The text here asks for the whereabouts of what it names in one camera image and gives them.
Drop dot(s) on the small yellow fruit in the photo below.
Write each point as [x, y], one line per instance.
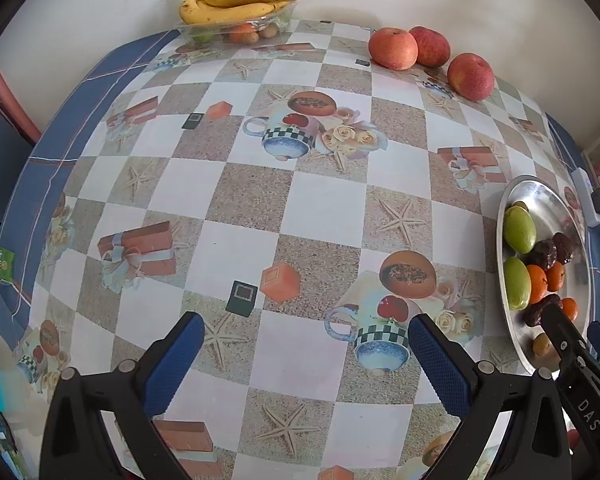
[541, 344]

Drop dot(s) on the white power strip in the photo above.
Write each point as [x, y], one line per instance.
[585, 195]

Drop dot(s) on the small green fruit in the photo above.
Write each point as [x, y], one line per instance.
[203, 37]

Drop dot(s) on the dark chair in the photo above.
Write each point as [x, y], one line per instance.
[5, 125]

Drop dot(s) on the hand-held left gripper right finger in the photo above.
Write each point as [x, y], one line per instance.
[437, 362]

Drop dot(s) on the printed checkered tablecloth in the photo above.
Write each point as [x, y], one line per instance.
[290, 200]

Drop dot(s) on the round metal basin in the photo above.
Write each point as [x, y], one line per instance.
[572, 220]

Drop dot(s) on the green mango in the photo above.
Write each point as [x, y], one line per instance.
[520, 230]
[516, 284]

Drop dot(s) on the orange tangerine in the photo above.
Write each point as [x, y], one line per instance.
[570, 309]
[537, 285]
[556, 276]

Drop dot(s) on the pale red apple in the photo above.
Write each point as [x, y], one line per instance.
[392, 49]

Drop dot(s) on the small brown fruit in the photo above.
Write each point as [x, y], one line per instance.
[267, 31]

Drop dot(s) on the clear plastic container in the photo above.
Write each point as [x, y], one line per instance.
[220, 30]

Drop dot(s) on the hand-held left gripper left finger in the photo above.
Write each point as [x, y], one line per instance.
[172, 362]

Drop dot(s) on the dark red apple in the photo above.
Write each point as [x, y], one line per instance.
[432, 45]

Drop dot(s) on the small orange fruit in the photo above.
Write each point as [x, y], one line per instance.
[242, 34]

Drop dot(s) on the dark brown bumpy fruit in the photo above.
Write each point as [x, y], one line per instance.
[544, 255]

